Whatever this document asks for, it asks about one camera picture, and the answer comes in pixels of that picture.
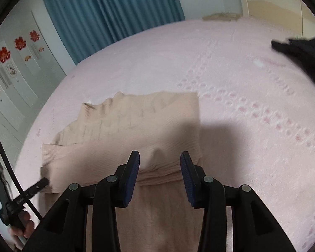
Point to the pink bed blanket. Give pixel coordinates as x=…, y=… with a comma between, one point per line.
x=199, y=63

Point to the folded beige cloth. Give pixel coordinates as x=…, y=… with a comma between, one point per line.
x=220, y=17

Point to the blue curtain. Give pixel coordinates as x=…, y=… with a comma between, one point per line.
x=107, y=8

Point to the black garment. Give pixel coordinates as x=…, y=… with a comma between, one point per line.
x=309, y=55

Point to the white wardrobe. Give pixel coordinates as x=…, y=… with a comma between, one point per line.
x=21, y=84

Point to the beige knit sweater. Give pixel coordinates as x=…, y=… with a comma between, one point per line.
x=147, y=126

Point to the row of red flower decals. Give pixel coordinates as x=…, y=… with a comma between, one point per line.
x=20, y=42

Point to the person's left hand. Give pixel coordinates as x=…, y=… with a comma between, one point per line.
x=26, y=227

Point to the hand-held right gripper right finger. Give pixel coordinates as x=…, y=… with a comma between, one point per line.
x=187, y=174

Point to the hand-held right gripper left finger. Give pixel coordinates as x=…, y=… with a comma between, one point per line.
x=132, y=173

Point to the cream headboard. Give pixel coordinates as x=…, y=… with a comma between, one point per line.
x=270, y=2

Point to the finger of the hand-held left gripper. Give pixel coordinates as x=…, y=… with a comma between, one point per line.
x=38, y=187

